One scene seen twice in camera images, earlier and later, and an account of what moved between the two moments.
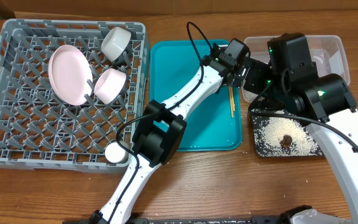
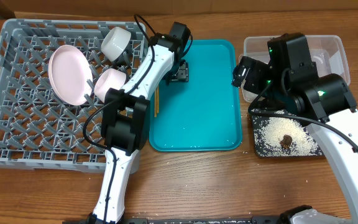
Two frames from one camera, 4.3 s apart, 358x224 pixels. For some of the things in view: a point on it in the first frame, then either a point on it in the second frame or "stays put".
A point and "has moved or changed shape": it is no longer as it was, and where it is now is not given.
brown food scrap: [286, 141] stays put
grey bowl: [115, 43] stays put
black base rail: [256, 220] stays put
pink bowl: [109, 84] stays put
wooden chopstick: [232, 102] -> [158, 99]
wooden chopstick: [232, 101] has moved or changed shape
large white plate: [71, 74] stays put
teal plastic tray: [215, 126] stays put
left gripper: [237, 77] -> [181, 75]
